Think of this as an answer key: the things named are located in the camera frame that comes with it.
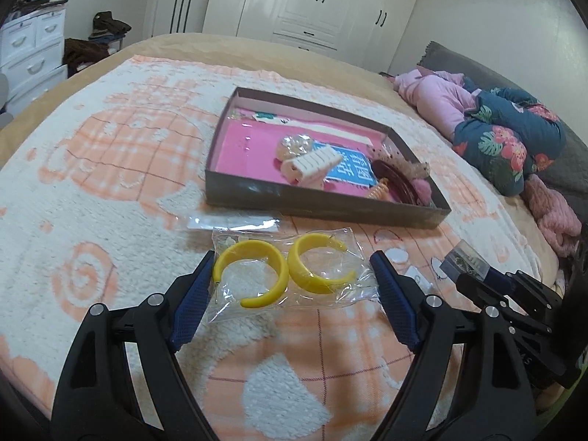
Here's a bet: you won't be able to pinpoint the dark blue beads packet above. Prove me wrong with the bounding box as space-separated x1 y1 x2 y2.
441 240 490 282

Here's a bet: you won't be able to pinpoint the sheer bow with red dots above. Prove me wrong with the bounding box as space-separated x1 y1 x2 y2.
367 146 431 181

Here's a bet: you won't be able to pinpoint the yellow hoop earrings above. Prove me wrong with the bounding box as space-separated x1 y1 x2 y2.
206 228 377 323

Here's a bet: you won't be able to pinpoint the white pink hair claw clip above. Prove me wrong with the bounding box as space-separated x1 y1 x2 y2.
280 144 342 190

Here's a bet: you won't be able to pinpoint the pink knitted blanket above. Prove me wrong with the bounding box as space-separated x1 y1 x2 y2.
522 174 582 258

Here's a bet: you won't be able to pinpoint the small earrings packet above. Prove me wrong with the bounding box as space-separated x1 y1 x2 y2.
385 248 434 295

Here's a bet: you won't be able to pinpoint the dark red hair clips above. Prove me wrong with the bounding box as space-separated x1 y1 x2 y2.
371 160 420 205

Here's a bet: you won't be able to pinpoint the blue floral quilt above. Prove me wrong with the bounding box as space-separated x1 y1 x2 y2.
452 78 566 197

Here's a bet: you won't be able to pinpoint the blue card packet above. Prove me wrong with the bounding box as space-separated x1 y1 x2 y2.
326 146 376 187

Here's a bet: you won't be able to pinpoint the pink jacket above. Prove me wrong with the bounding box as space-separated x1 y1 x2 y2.
391 67 476 141

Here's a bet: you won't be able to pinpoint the orange white patterned towel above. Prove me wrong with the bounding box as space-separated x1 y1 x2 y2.
1 57 558 440

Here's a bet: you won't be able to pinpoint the clear flat plastic packet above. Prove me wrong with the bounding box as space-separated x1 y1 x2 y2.
175 212 281 232

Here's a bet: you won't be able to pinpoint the brown cardboard box tray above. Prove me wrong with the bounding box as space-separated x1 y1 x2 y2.
205 88 451 229

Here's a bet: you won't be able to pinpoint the pink card in box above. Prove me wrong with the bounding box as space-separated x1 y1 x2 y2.
210 107 386 196

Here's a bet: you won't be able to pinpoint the white wardrobe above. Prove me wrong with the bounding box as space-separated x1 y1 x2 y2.
203 0 417 73

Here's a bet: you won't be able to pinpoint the beige bedspread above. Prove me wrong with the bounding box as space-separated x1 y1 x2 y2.
0 31 566 277

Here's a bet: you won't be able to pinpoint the dark clothes pile on chair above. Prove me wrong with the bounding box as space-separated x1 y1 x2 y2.
63 11 132 78

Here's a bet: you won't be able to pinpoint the white drawer dresser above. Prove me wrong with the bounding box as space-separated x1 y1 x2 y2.
1 3 68 116

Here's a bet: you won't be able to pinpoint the white door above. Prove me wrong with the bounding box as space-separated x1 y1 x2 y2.
143 0 209 39

